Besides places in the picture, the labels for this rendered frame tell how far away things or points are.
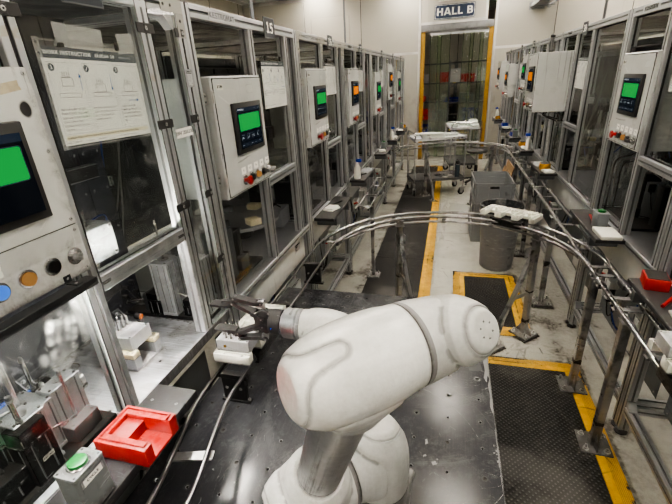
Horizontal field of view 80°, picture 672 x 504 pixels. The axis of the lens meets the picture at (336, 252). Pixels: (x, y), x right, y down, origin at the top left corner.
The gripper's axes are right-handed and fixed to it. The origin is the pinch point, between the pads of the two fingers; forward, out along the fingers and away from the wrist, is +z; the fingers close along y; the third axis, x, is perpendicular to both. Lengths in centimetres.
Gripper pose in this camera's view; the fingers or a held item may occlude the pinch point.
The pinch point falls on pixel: (222, 315)
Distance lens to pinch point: 129.6
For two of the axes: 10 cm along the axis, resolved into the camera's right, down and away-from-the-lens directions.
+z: -9.7, -0.5, 2.5
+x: -2.5, 4.0, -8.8
